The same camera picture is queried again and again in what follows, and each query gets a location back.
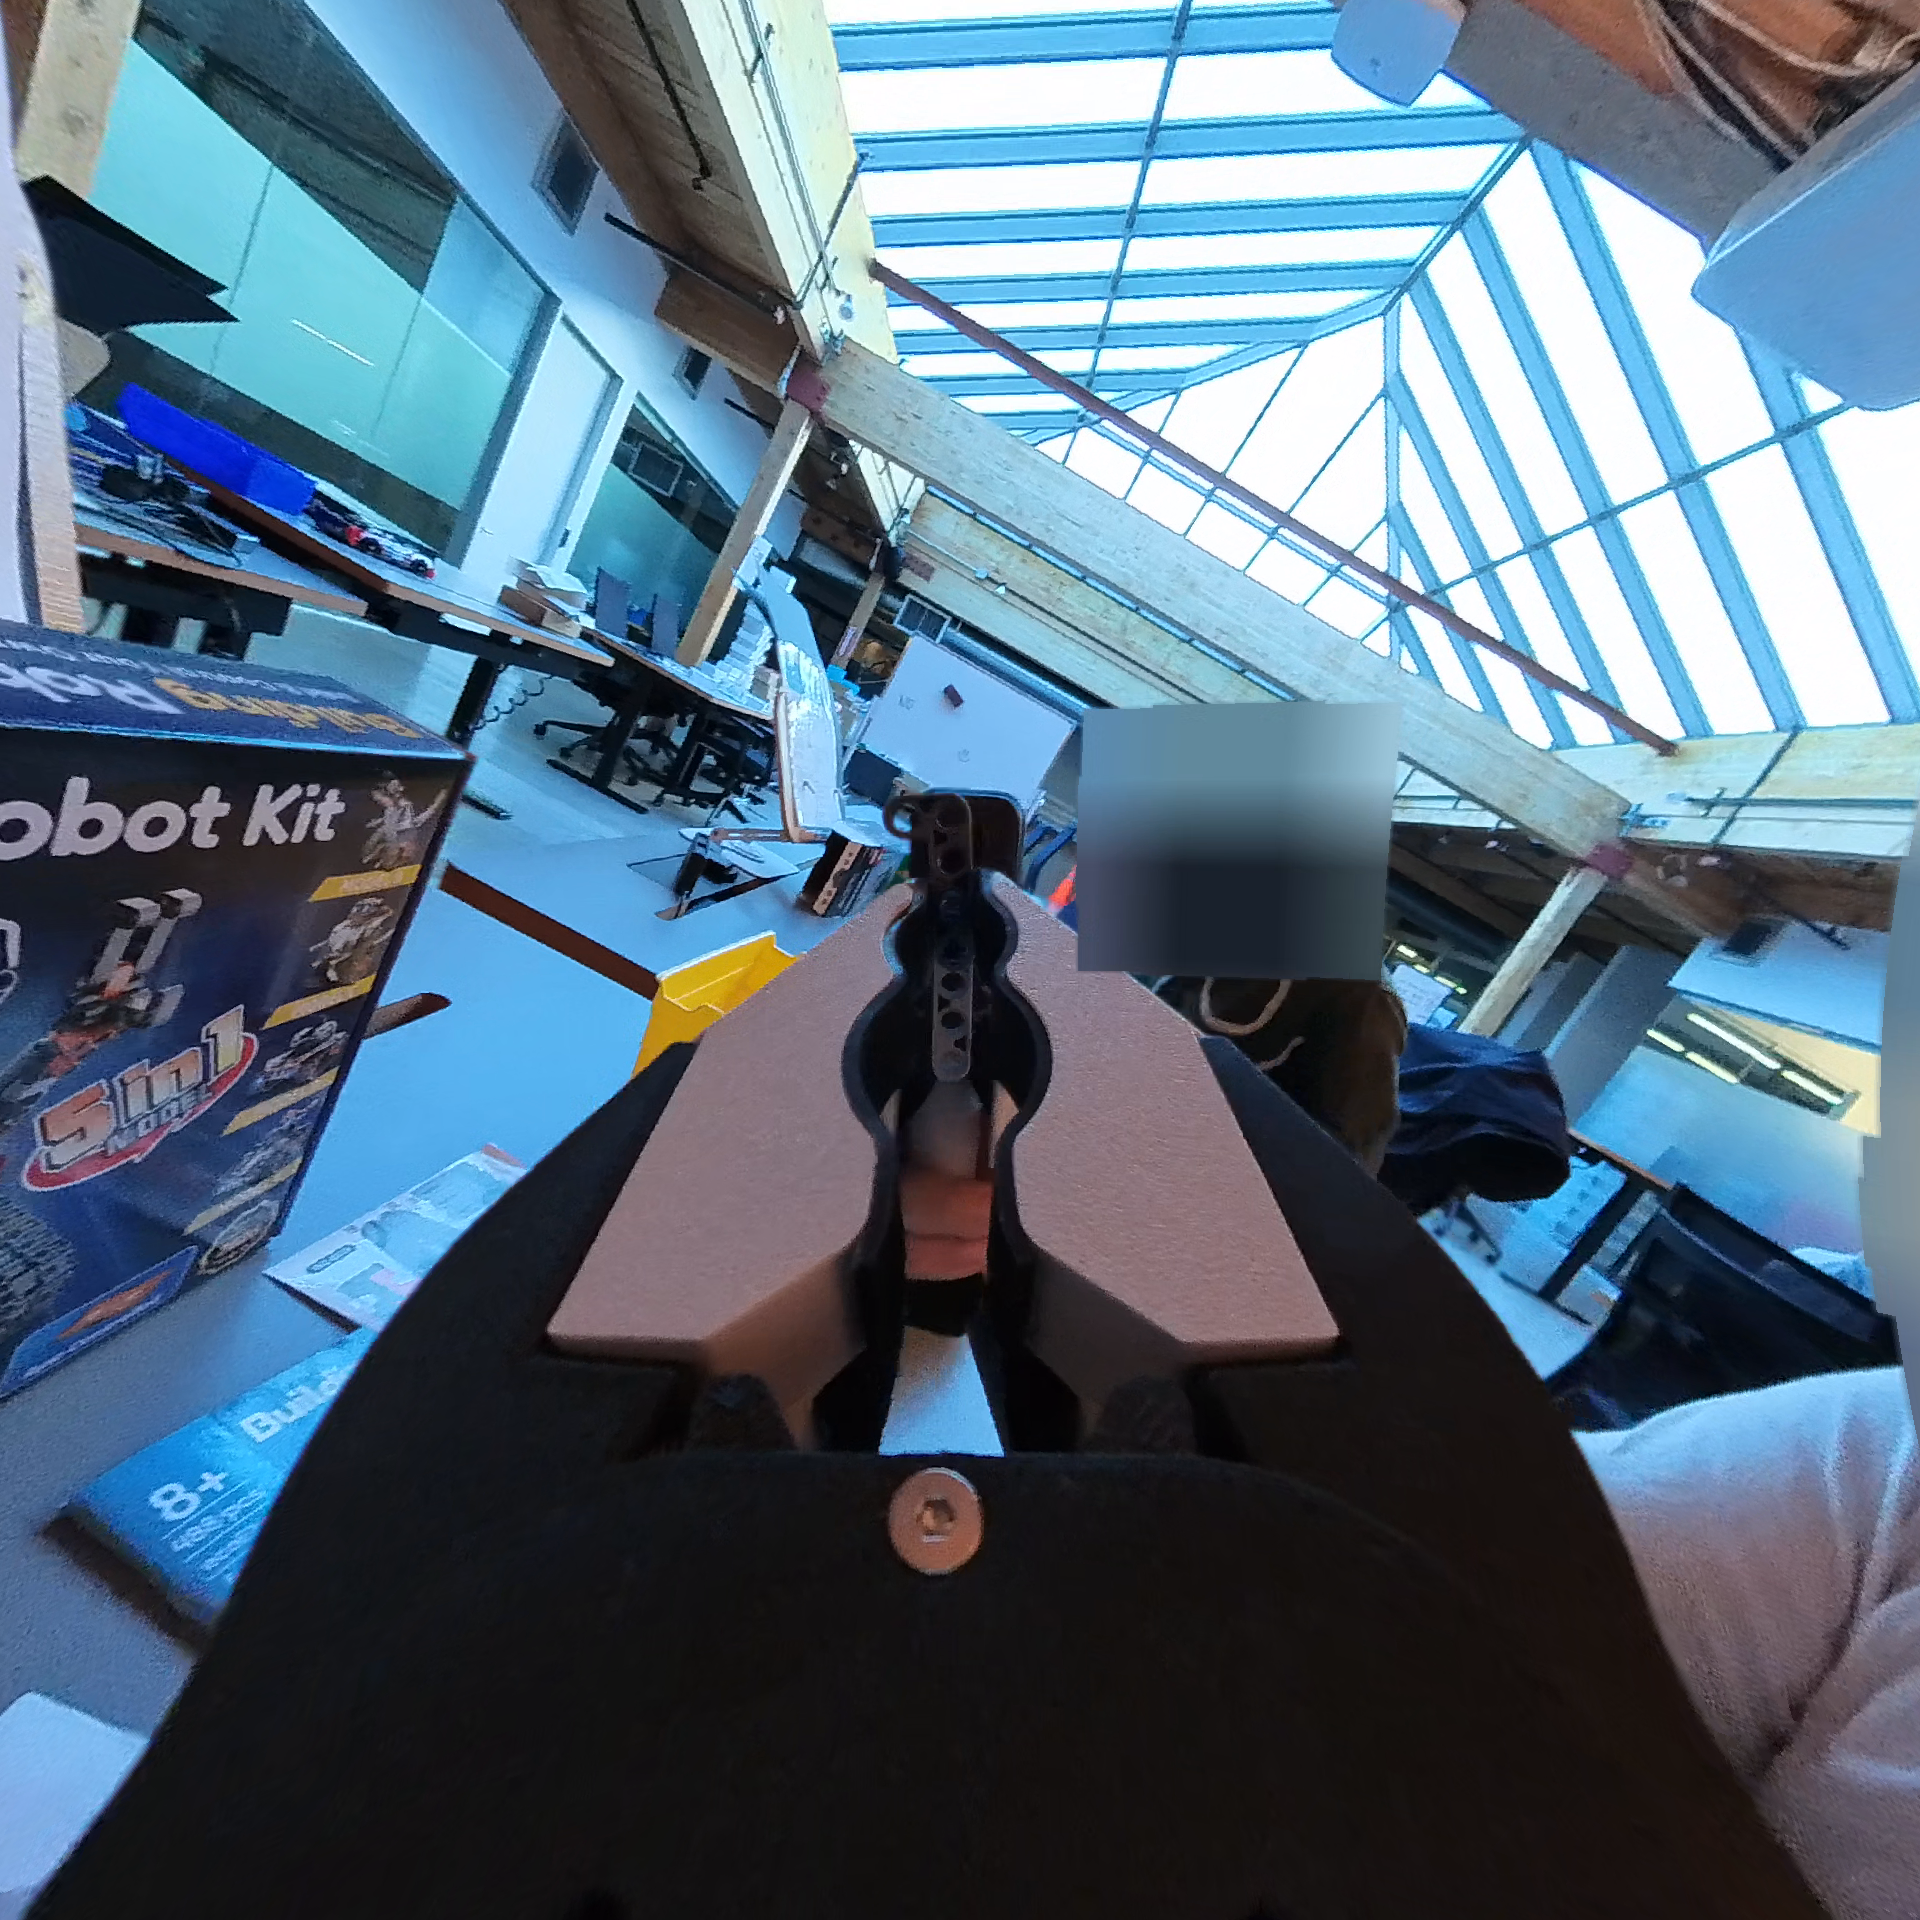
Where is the grey desk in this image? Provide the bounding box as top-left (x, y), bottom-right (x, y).
top-left (0, 840), bottom-right (842, 1729)

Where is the blue manual booklet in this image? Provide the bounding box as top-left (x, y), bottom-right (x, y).
top-left (51, 1327), bottom-right (380, 1656)

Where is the blue toy box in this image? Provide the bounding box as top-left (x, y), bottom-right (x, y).
top-left (0, 622), bottom-right (476, 1409)

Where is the blue storage bin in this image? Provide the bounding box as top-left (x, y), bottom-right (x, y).
top-left (114, 382), bottom-right (321, 516)

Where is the leaning cardboard board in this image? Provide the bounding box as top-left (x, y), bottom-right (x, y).
top-left (770, 589), bottom-right (845, 858)

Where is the white task sheet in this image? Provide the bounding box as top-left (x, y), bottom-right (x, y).
top-left (0, 152), bottom-right (88, 633)

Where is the whiteboard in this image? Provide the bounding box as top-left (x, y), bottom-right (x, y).
top-left (861, 637), bottom-right (1081, 807)

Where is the black white small box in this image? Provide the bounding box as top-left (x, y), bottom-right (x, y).
top-left (795, 837), bottom-right (893, 921)

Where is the dark grey angled beam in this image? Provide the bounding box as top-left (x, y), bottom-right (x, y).
top-left (883, 791), bottom-right (979, 971)

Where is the sticker sheet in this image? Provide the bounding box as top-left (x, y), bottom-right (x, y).
top-left (266, 1144), bottom-right (529, 1334)

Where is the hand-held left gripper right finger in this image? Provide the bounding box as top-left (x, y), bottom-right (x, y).
top-left (982, 880), bottom-right (1341, 1455)

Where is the black mesh chair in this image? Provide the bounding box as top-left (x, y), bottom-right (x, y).
top-left (1551, 1182), bottom-right (1902, 1432)

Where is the white ceiling projector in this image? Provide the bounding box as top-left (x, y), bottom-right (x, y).
top-left (1692, 77), bottom-right (1920, 413)

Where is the person's white t-shirt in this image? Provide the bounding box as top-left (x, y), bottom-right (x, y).
top-left (1570, 1362), bottom-right (1920, 1920)

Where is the open instruction booklet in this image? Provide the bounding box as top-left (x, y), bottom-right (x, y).
top-left (0, 1693), bottom-right (148, 1920)

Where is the dark blue jacket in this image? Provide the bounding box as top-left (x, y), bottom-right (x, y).
top-left (1379, 1026), bottom-right (1577, 1213)

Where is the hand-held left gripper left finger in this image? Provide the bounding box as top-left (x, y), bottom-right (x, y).
top-left (549, 883), bottom-right (920, 1455)

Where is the yellow storage bin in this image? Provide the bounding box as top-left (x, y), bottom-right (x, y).
top-left (638, 932), bottom-right (800, 1079)

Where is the white ceiling box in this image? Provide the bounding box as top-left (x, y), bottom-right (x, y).
top-left (1329, 0), bottom-right (1466, 110)

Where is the person's right hand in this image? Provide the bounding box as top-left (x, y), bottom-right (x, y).
top-left (904, 1165), bottom-right (995, 1285)

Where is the black tablet stand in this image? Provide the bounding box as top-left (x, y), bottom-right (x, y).
top-left (631, 823), bottom-right (818, 921)

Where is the white toy car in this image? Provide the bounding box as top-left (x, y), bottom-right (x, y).
top-left (305, 493), bottom-right (441, 583)

